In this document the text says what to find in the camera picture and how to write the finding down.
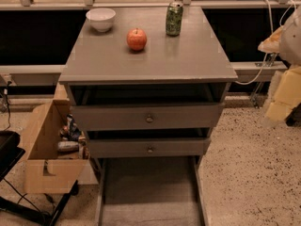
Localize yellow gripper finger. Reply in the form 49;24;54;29
262;65;301;126
258;26;283;54

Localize items in cardboard box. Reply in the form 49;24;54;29
56;114;89;159

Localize green soda can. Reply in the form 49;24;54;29
166;2;183;36

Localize grey middle drawer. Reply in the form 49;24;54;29
87;137;211;158

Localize red apple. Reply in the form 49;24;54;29
126;28;147;51

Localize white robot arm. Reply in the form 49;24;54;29
258;7;301;126

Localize grey open bottom drawer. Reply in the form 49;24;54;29
95;156;209;226

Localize white ceramic bowl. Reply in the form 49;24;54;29
86;8;116;32

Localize cardboard box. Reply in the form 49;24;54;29
21;100;87;194

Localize white cable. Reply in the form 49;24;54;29
234;0;297;86

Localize grey top drawer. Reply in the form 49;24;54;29
71;104;224;131

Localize grey drawer cabinet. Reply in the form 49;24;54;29
58;5;239;226

